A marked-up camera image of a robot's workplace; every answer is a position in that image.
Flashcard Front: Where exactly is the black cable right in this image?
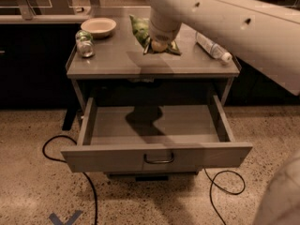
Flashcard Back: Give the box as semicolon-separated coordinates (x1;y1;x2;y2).
203;167;247;225

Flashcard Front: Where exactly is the black cable left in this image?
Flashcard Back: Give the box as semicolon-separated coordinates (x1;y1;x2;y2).
41;134;99;225

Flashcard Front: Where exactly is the grey open top drawer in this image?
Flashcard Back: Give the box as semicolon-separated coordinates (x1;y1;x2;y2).
61;96;252;174

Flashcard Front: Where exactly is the black cable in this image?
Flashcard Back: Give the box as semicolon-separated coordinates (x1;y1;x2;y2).
203;167;247;225
41;134;99;225

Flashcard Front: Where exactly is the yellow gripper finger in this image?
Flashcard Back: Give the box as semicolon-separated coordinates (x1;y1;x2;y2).
151;40;168;53

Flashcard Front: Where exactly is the green soda can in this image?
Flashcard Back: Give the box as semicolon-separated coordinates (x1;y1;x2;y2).
75;30;95;58

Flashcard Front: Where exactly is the blue tape floor marker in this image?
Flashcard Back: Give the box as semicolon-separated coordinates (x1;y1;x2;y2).
48;209;84;225

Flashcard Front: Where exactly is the glass railing barrier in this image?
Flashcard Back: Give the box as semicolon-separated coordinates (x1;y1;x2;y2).
0;0;300;24

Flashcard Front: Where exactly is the black metal drawer handle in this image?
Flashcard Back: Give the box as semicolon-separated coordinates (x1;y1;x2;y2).
143;153;174;165

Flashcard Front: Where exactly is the green jalapeno chip bag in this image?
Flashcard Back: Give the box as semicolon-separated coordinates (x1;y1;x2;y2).
129;15;181;55

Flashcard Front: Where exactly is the grey metal counter cabinet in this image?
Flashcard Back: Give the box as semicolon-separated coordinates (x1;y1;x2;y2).
67;7;239;115

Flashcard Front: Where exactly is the beige ceramic bowl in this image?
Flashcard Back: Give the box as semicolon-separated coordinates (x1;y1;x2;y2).
81;18;116;39

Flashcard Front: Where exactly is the clear plastic water bottle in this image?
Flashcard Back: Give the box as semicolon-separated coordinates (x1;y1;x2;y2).
195;32;233;63

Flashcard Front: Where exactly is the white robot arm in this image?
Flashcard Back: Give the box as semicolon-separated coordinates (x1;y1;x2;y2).
148;0;300;96

